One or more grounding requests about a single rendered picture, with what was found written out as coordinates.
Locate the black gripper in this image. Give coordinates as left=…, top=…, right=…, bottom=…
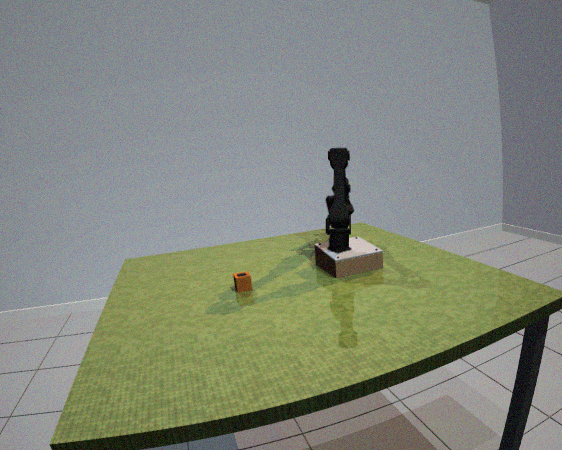
left=326, top=195, right=347, bottom=229

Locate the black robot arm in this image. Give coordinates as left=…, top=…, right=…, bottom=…
left=326, top=147, right=355, bottom=254

